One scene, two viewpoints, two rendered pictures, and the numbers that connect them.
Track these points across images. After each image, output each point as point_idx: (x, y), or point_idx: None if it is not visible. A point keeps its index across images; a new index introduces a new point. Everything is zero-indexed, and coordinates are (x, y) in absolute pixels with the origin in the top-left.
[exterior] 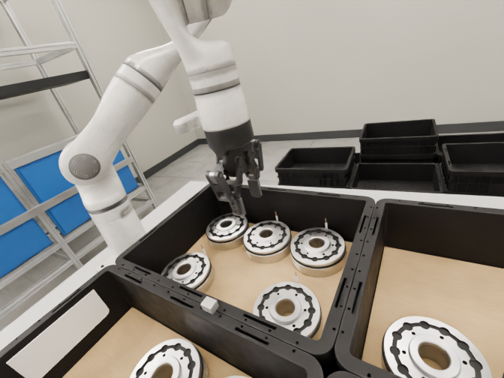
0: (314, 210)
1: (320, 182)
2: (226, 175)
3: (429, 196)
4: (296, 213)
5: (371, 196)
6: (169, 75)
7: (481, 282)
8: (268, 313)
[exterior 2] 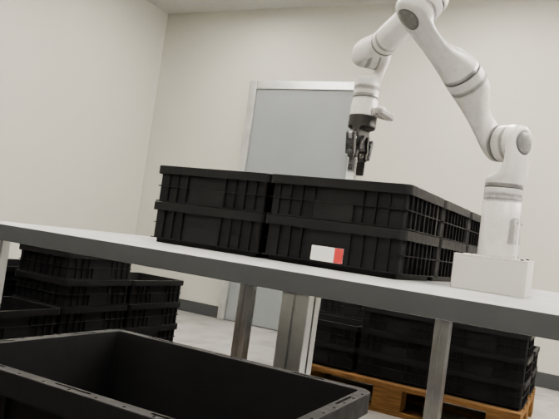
0: (307, 191)
1: (182, 410)
2: (366, 149)
3: (132, 244)
4: (320, 198)
5: (195, 254)
6: (437, 72)
7: None
8: None
